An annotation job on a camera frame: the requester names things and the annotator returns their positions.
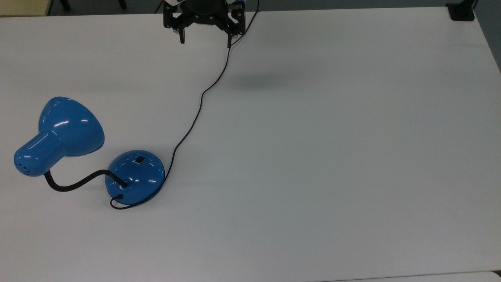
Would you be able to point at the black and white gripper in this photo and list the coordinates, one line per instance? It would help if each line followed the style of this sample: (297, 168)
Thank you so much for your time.
(203, 17)

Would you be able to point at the blue gooseneck desk lamp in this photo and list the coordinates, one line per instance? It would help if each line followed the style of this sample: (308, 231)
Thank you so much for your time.
(135, 176)

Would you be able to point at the black table clamp mount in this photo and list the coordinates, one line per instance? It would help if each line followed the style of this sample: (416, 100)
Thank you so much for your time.
(462, 11)

